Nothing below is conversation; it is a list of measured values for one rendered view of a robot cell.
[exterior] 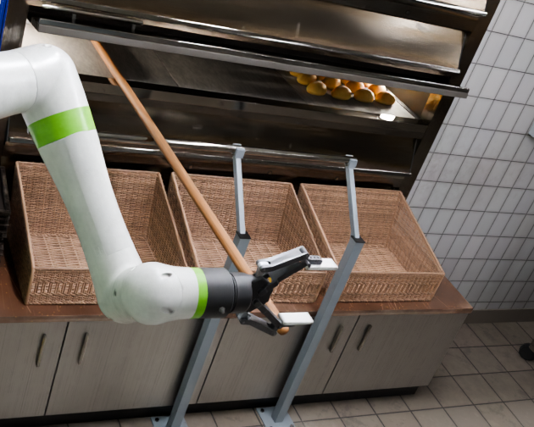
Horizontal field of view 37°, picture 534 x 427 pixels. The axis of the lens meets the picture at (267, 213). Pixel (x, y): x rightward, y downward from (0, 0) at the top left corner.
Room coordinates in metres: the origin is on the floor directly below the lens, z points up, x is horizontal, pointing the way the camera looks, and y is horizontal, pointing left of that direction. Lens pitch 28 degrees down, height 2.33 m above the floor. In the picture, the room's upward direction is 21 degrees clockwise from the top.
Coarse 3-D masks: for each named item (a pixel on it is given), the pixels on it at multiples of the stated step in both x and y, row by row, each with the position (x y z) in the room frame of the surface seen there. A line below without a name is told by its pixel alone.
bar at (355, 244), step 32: (320, 160) 2.73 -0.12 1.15; (352, 160) 2.80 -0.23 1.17; (352, 192) 2.74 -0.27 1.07; (352, 224) 2.68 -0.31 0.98; (352, 256) 2.62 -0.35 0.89; (320, 320) 2.61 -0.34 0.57; (192, 352) 2.37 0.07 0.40; (192, 384) 2.36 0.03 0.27; (288, 384) 2.63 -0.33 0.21; (160, 416) 2.41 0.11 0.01; (288, 416) 2.68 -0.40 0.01
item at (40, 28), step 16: (32, 16) 2.43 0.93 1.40; (48, 16) 2.50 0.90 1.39; (48, 32) 2.35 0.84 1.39; (64, 32) 2.38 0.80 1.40; (80, 32) 2.41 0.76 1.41; (144, 32) 2.68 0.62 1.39; (160, 48) 2.56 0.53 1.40; (176, 48) 2.60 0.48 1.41; (240, 48) 2.89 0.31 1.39; (256, 64) 2.77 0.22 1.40; (272, 64) 2.81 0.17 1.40; (288, 64) 2.85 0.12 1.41; (336, 64) 3.13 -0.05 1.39; (352, 80) 3.01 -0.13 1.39; (368, 80) 3.05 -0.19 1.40; (384, 80) 3.09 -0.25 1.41; (432, 80) 3.41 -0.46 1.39; (464, 96) 3.33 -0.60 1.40
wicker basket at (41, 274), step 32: (32, 192) 2.47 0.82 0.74; (128, 192) 2.68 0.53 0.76; (160, 192) 2.67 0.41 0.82; (32, 224) 2.45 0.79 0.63; (64, 224) 2.52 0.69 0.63; (128, 224) 2.66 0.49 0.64; (160, 224) 2.63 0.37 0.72; (32, 256) 2.11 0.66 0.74; (64, 256) 2.39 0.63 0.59; (160, 256) 2.56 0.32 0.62; (32, 288) 2.16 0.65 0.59; (64, 288) 2.14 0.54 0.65
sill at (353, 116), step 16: (96, 80) 2.62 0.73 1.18; (112, 80) 2.67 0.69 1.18; (128, 80) 2.73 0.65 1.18; (144, 96) 2.71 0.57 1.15; (160, 96) 2.75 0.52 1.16; (176, 96) 2.78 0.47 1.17; (192, 96) 2.82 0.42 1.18; (208, 96) 2.86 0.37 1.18; (224, 96) 2.92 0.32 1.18; (240, 96) 2.98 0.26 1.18; (256, 112) 2.98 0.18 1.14; (272, 112) 3.02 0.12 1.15; (288, 112) 3.06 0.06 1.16; (304, 112) 3.10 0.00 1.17; (320, 112) 3.14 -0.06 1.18; (336, 112) 3.20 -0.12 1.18; (352, 112) 3.27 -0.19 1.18; (400, 128) 3.39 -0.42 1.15; (416, 128) 3.43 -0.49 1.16
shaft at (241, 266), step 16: (96, 48) 2.88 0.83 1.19; (112, 64) 2.75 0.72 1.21; (128, 96) 2.56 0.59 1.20; (144, 112) 2.46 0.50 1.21; (160, 144) 2.29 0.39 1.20; (176, 160) 2.21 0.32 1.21; (192, 192) 2.07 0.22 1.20; (208, 208) 2.00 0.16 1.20; (224, 240) 1.88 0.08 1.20; (240, 256) 1.82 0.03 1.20; (272, 304) 1.67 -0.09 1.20
